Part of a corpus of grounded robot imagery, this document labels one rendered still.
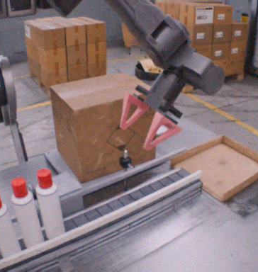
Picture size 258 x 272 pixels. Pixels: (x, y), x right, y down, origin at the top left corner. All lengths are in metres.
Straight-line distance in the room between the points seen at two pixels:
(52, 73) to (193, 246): 3.29
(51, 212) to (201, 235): 0.42
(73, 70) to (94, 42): 0.44
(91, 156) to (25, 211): 0.37
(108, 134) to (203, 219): 0.40
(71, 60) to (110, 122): 3.01
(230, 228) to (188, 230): 0.13
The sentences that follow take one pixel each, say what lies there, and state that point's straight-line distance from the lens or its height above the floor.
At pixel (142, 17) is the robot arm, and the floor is 1.41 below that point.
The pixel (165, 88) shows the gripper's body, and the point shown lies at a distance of 0.62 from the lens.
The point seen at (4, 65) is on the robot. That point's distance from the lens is 1.08.
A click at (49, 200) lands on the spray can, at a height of 1.02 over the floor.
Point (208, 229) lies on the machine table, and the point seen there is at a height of 0.83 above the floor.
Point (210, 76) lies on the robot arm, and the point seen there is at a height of 1.32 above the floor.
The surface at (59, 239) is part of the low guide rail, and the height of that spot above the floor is 0.91.
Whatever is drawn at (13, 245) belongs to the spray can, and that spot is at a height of 0.94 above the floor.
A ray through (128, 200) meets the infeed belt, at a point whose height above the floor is 0.88.
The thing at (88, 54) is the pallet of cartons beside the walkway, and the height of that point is 0.51.
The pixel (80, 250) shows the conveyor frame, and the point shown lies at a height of 0.85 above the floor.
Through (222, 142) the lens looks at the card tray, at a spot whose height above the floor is 0.84.
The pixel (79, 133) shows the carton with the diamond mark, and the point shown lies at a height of 1.04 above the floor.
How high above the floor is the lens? 1.49
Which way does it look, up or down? 29 degrees down
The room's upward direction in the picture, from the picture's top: straight up
